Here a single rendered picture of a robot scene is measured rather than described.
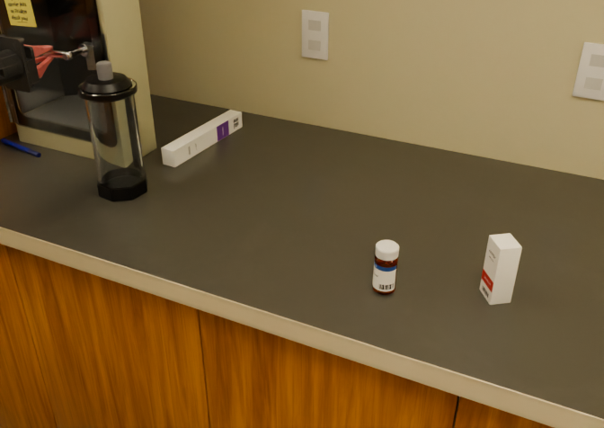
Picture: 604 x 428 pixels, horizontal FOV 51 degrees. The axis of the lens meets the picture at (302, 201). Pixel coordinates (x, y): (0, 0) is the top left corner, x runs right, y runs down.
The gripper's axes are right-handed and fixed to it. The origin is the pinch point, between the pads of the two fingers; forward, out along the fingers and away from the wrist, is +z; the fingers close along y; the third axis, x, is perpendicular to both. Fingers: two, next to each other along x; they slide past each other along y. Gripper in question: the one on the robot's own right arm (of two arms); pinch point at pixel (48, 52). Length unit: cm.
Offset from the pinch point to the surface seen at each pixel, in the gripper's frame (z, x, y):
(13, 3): 4.2, 11.7, 7.7
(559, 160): 49, -96, -25
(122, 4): 11.4, -10.6, 8.0
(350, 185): 20, -58, -26
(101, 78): -4.3, -16.8, -1.8
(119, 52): 8.7, -10.5, -1.0
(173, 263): -19, -41, -26
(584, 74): 48, -97, -5
